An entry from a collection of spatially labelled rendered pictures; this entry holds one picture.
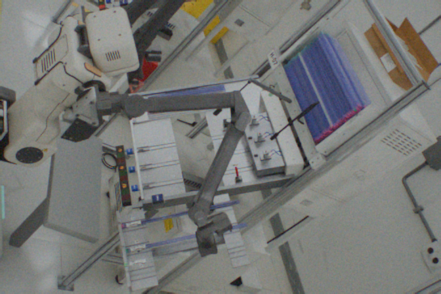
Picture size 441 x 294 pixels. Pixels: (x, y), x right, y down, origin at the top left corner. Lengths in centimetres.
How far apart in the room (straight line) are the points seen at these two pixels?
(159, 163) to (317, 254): 195
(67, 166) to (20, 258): 62
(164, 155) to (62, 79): 86
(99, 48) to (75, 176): 79
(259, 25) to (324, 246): 168
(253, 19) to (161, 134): 131
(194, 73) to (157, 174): 149
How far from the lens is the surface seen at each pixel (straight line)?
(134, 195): 318
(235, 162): 262
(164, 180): 257
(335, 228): 420
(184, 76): 395
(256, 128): 268
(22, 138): 222
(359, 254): 404
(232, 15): 369
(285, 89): 276
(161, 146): 270
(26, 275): 292
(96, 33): 198
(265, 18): 378
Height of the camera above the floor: 229
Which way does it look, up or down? 30 degrees down
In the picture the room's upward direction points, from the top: 49 degrees clockwise
